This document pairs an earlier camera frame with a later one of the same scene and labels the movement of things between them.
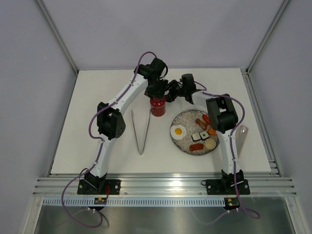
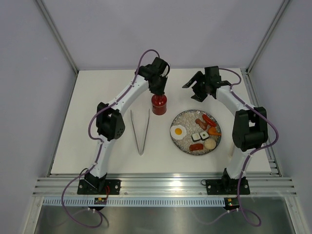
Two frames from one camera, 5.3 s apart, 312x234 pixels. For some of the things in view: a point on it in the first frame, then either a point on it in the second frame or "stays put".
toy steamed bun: x=209 y=144 stays put
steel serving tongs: x=140 y=153 stays put
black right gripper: x=170 y=97 → x=199 y=77
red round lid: x=158 y=102 stays put
